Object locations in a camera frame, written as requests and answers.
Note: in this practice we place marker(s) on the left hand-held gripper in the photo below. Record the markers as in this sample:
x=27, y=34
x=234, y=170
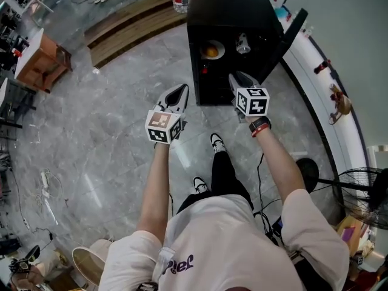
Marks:
x=160, y=127

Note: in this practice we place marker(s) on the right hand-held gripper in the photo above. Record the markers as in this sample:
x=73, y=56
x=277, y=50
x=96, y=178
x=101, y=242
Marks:
x=253, y=102

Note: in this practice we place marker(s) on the orange food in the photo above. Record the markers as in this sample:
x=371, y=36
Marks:
x=210, y=51

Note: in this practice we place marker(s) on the black mini fridge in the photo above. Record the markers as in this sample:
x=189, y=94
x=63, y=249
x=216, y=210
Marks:
x=230, y=14

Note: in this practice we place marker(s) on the person's right forearm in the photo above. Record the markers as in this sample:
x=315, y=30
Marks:
x=280, y=168

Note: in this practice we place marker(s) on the person's left forearm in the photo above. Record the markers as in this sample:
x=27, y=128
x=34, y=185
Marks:
x=156, y=186

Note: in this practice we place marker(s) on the black wrist watch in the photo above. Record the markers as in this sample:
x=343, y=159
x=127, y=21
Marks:
x=259, y=122

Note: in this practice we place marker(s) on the red wristband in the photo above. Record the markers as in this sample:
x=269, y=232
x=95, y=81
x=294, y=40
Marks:
x=260, y=130

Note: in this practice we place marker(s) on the person's white black shoe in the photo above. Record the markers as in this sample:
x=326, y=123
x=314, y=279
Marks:
x=218, y=142
x=200, y=185

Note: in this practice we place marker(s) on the wooden platform step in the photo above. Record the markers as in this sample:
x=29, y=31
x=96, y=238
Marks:
x=130, y=29

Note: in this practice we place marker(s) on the curved white counter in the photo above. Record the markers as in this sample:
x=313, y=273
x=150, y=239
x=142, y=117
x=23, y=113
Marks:
x=330, y=111

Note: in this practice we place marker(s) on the black trousers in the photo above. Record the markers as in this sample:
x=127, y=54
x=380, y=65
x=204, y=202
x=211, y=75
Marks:
x=225, y=177

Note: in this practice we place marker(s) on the wooden toy basket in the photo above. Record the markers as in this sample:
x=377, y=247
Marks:
x=341, y=105

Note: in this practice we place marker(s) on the wooden side cabinet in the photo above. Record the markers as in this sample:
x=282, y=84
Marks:
x=39, y=62

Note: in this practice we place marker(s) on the white t-shirt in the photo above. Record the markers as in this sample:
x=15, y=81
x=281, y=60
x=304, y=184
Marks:
x=218, y=244

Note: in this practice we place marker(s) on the white power strip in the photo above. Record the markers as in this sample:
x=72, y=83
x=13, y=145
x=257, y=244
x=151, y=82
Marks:
x=45, y=179

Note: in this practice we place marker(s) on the black standing fan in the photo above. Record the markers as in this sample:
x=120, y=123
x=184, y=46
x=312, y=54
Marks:
x=354, y=192

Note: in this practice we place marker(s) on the black metal table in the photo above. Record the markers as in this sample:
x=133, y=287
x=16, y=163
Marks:
x=15, y=102

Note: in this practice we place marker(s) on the round tan stool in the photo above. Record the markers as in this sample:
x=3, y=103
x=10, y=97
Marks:
x=88, y=261

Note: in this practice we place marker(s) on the cardboard box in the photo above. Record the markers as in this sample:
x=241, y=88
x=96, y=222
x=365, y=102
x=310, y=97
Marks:
x=353, y=233

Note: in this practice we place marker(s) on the black device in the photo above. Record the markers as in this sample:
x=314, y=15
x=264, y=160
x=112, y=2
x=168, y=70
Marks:
x=24, y=261

